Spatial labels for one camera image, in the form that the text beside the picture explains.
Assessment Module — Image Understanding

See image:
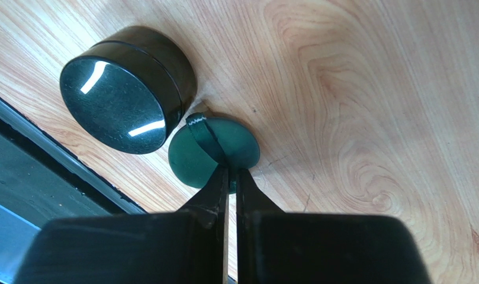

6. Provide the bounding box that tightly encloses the black round compact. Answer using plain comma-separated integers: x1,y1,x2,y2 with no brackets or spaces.
59,26,197,154

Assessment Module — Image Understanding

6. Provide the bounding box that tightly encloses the dark green round compact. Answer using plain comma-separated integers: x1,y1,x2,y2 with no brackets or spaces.
168,112,261,188

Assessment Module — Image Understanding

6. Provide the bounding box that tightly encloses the aluminium frame rail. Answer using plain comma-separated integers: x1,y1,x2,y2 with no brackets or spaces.
0,89,147,284

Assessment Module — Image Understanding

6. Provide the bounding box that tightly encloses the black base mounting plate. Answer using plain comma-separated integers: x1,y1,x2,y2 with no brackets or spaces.
0,119,124,227

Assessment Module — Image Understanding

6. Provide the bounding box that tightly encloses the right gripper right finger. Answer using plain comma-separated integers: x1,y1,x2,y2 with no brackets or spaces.
236,169,430,283

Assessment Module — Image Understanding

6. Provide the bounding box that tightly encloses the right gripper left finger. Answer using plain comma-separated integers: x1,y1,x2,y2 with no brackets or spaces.
15,166,229,283

